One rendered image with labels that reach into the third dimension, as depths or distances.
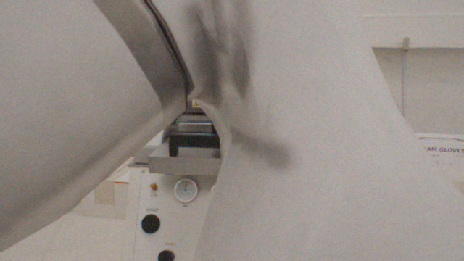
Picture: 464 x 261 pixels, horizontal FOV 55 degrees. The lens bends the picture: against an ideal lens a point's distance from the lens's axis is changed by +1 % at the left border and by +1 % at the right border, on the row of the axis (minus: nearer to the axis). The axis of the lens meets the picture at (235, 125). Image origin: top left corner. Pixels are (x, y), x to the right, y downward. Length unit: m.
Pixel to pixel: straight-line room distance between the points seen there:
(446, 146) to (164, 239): 0.82
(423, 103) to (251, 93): 1.39
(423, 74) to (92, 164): 1.40
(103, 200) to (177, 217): 0.29
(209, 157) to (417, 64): 0.94
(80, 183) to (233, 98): 0.06
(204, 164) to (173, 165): 0.05
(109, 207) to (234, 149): 0.90
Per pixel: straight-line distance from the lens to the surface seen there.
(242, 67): 0.15
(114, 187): 1.04
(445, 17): 1.47
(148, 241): 0.82
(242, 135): 0.17
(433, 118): 1.54
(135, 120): 0.16
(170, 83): 0.15
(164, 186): 0.82
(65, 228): 1.05
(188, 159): 0.73
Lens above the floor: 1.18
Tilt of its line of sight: 13 degrees down
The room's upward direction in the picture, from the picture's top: straight up
